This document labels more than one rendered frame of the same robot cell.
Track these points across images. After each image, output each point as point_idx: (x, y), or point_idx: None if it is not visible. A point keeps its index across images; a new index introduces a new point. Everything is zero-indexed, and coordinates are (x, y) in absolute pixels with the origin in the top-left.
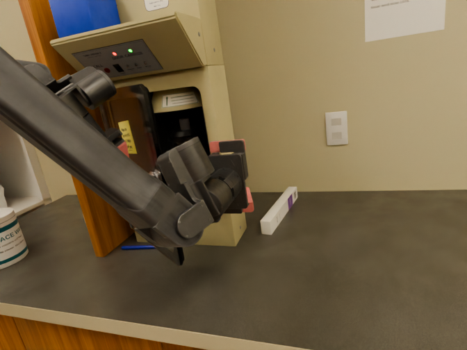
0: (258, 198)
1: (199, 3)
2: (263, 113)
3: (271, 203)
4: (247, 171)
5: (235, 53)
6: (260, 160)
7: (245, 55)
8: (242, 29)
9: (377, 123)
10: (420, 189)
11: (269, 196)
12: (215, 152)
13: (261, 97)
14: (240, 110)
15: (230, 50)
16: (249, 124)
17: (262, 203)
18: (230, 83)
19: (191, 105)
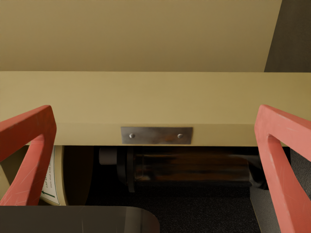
0: (287, 29)
1: None
2: (140, 1)
3: (307, 4)
4: (83, 211)
5: (48, 34)
6: (220, 16)
7: (50, 18)
8: (13, 18)
9: None
10: None
11: (289, 6)
12: (150, 135)
13: (114, 0)
14: (133, 38)
15: (45, 41)
16: (157, 27)
17: (300, 23)
18: (92, 48)
19: (58, 153)
